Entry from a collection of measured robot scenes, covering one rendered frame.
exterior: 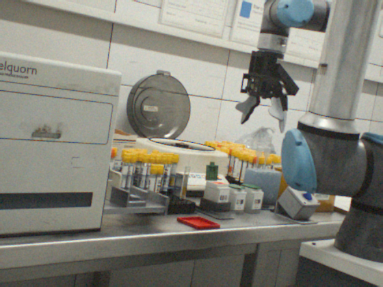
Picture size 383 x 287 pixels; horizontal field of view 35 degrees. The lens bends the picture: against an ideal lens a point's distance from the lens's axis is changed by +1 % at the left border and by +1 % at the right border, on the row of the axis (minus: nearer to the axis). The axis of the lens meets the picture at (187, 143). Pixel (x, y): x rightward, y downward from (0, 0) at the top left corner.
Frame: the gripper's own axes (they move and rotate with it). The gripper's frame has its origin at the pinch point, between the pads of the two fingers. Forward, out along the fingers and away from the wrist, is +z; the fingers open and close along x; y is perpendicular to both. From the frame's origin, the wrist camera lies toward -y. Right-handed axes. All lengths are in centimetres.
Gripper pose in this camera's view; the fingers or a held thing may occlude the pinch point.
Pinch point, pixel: (262, 129)
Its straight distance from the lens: 160.9
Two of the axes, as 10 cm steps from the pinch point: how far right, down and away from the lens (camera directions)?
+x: 6.2, 1.8, -7.7
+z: -1.6, 9.8, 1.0
